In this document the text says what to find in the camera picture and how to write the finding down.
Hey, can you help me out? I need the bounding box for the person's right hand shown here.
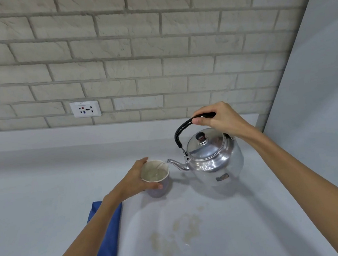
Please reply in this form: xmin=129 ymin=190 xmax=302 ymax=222
xmin=191 ymin=99 xmax=253 ymax=144

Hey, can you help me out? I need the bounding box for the person's left hand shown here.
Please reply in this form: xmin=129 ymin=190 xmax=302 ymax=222
xmin=106 ymin=156 xmax=165 ymax=205

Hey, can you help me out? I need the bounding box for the white paper cup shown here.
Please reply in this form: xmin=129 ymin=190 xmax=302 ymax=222
xmin=139 ymin=159 xmax=173 ymax=200

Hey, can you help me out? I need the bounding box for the silver metal kettle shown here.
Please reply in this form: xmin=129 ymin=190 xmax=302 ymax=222
xmin=163 ymin=110 xmax=247 ymax=193

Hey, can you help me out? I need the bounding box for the person's left forearm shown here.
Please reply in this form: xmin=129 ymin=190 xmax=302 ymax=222
xmin=32 ymin=193 xmax=129 ymax=256

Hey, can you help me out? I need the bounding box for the person's right forearm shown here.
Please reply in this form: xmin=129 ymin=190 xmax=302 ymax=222
xmin=237 ymin=115 xmax=338 ymax=256

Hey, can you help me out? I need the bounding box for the silver kettle lid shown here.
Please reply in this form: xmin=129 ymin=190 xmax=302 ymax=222
xmin=184 ymin=127 xmax=229 ymax=162

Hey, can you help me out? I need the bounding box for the blue cloth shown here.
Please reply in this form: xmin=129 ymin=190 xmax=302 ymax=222
xmin=85 ymin=199 xmax=128 ymax=256

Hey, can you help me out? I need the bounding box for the white wall socket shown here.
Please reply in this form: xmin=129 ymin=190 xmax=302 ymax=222
xmin=69 ymin=100 xmax=102 ymax=120

